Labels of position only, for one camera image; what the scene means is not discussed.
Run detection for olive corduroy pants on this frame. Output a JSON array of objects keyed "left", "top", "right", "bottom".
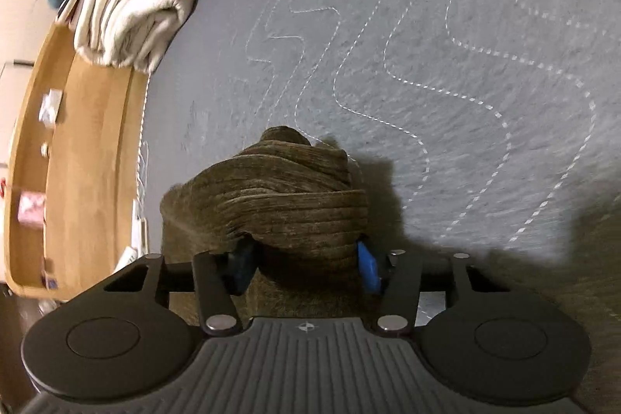
[{"left": 160, "top": 126, "right": 621, "bottom": 414}]

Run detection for white paper packet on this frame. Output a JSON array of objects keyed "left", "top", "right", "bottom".
[{"left": 39, "top": 90, "right": 63, "bottom": 124}]

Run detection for wooden bed frame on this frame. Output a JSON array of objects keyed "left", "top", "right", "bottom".
[{"left": 2, "top": 20, "right": 152, "bottom": 301}]

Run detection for grey quilted mattress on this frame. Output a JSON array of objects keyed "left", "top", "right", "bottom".
[{"left": 131, "top": 0, "right": 621, "bottom": 330}]

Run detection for pink packet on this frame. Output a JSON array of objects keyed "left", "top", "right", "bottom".
[{"left": 17, "top": 193, "right": 47, "bottom": 229}]

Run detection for cream folded blanket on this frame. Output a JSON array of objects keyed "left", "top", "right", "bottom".
[{"left": 72, "top": 0, "right": 201, "bottom": 73}]

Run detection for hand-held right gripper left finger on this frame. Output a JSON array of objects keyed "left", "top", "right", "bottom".
[{"left": 104, "top": 237, "right": 257, "bottom": 337}]

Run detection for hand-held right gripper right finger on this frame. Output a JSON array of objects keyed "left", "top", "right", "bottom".
[{"left": 358, "top": 239, "right": 510, "bottom": 337}]

